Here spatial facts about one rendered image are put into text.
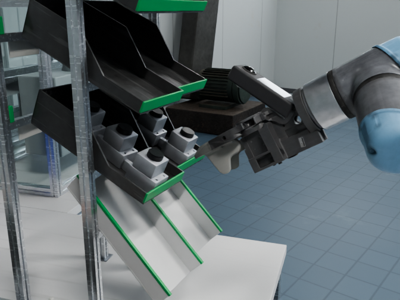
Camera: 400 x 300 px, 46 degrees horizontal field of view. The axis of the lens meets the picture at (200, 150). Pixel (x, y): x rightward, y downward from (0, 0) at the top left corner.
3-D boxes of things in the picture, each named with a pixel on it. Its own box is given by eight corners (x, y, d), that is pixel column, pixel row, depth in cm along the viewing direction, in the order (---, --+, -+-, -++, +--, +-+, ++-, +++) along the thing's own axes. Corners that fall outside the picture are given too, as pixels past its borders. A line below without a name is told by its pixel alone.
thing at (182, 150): (193, 162, 103) (205, 136, 100) (183, 168, 99) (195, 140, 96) (163, 142, 105) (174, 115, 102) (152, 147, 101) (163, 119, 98)
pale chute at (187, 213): (210, 239, 112) (222, 230, 109) (183, 265, 101) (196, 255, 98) (138, 149, 115) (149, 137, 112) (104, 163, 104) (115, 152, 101)
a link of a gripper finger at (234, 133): (208, 152, 73) (255, 128, 69) (203, 143, 73) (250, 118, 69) (220, 146, 77) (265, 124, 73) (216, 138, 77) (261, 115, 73)
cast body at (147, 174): (163, 188, 88) (177, 158, 85) (150, 196, 84) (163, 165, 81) (129, 164, 90) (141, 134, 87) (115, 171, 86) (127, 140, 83)
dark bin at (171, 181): (180, 181, 93) (194, 151, 89) (143, 205, 82) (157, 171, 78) (77, 110, 101) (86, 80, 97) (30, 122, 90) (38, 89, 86)
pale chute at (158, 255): (190, 271, 98) (203, 262, 96) (156, 305, 87) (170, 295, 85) (109, 167, 101) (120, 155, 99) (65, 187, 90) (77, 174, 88)
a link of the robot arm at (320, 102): (322, 72, 64) (333, 71, 71) (292, 87, 66) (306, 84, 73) (346, 121, 64) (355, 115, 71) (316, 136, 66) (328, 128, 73)
